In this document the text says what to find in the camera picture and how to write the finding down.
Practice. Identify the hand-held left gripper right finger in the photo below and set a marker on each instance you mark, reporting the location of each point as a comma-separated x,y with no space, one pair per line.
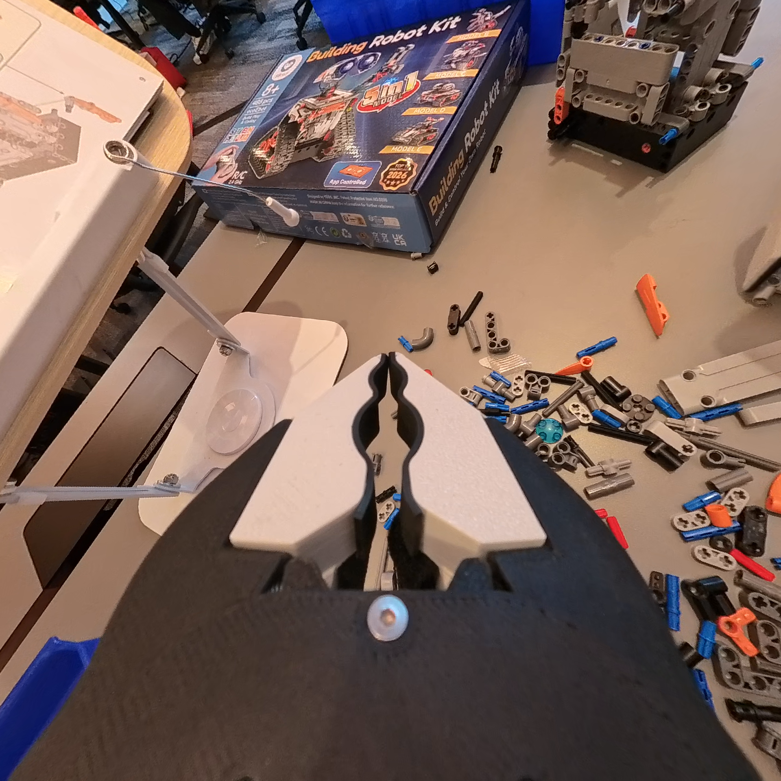
482,488

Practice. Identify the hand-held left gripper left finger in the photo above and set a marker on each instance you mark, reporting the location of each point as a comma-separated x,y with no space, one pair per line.
305,488

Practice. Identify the pile of plastic building pieces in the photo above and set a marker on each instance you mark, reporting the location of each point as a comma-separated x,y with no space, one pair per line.
610,485

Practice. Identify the orange stepped beam piece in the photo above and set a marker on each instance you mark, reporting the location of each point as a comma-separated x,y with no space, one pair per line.
651,302

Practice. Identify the grey orange brick model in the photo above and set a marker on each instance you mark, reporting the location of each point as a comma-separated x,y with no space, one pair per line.
622,79

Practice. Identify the white book stand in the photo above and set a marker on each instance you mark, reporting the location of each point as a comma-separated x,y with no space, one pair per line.
293,341

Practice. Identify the light grey panel assembly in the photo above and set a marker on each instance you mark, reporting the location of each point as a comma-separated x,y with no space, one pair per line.
720,378

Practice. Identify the tan wooden board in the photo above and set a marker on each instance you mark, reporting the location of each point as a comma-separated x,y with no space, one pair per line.
146,201

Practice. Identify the black pin piece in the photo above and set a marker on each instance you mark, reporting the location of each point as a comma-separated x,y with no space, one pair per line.
498,160

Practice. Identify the blue storage bin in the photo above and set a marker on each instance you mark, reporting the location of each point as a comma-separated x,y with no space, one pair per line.
30,689
543,36

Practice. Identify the blue robot kit box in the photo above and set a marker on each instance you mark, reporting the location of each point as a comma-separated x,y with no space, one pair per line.
341,122

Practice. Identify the instruction booklet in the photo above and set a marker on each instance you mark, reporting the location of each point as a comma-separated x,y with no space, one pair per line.
36,134

